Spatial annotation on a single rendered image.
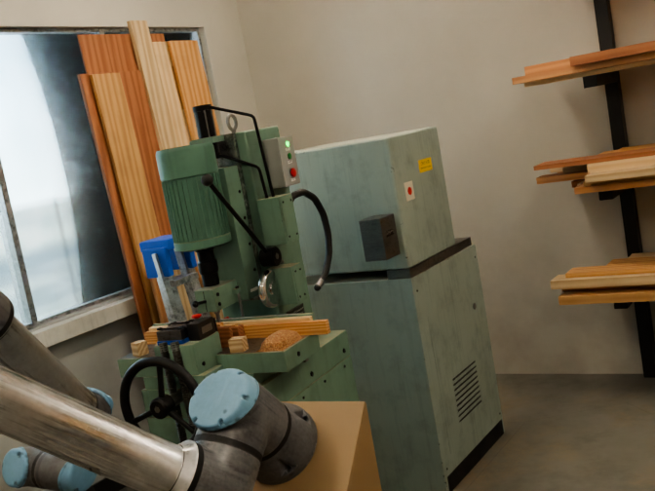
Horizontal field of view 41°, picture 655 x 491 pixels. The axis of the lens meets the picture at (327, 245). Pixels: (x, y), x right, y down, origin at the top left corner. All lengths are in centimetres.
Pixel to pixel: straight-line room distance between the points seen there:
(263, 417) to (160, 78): 292
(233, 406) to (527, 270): 307
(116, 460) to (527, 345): 336
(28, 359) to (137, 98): 272
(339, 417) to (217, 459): 34
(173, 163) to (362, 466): 109
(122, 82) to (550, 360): 260
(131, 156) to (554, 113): 207
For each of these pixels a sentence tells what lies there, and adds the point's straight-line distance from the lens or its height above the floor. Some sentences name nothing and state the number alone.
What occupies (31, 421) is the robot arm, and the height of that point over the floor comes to 107.
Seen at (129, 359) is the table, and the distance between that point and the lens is 278.
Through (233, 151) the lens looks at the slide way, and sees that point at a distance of 279.
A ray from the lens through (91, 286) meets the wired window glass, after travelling 431.
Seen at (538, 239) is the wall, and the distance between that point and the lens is 465.
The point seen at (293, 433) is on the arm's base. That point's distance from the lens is 198.
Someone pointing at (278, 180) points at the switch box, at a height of 134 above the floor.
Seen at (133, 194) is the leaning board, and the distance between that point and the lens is 423.
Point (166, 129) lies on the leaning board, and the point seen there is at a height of 162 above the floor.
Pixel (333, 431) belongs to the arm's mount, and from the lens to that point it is 202.
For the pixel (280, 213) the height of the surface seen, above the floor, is 125.
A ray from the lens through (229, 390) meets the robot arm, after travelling 186.
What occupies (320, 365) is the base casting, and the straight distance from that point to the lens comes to 283.
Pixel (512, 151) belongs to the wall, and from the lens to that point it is 462.
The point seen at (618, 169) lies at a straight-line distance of 401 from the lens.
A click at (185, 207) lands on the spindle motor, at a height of 133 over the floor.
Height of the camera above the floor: 149
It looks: 8 degrees down
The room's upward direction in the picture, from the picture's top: 10 degrees counter-clockwise
